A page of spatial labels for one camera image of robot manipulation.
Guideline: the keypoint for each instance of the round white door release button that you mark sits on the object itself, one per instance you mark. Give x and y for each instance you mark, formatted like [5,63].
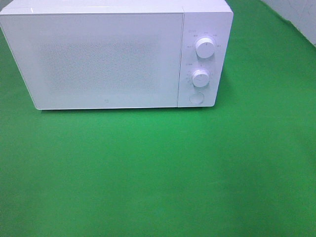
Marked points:
[196,98]

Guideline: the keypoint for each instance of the white microwave knob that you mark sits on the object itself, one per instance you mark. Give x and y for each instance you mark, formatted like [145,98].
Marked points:
[205,47]
[200,78]

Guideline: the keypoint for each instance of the white microwave door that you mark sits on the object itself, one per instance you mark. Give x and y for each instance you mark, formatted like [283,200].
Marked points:
[95,61]

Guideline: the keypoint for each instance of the green table cloth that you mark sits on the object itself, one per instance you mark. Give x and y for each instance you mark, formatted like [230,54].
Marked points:
[243,168]

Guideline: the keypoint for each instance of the white microwave oven body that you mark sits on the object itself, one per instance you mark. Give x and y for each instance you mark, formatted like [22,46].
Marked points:
[201,18]

